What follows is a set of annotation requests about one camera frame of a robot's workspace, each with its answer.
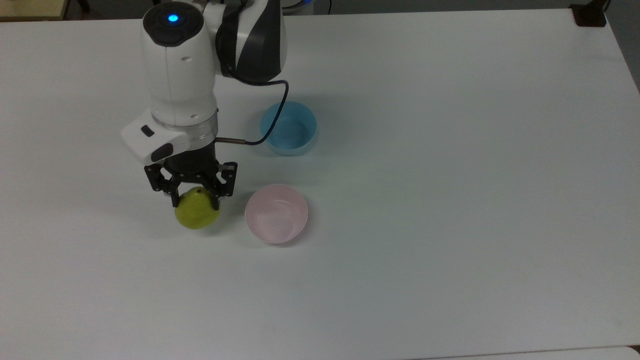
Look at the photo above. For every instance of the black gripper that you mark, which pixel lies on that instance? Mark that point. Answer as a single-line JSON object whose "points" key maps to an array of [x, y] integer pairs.
{"points": [[191, 161]]}

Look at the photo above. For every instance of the green pear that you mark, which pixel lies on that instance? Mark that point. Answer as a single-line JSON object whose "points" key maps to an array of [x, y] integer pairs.
{"points": [[196, 212]]}

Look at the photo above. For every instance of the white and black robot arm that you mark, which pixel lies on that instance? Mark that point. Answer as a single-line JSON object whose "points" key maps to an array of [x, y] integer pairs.
{"points": [[180, 75]]}

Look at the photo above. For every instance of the pink bowl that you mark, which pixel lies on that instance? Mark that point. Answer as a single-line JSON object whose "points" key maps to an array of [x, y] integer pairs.
{"points": [[276, 214]]}

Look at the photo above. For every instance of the blue bowl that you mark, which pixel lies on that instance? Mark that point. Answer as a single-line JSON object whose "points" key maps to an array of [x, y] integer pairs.
{"points": [[290, 129]]}

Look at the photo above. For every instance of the black stand base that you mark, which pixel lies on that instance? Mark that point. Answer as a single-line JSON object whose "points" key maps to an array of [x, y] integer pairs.
{"points": [[590, 14]]}

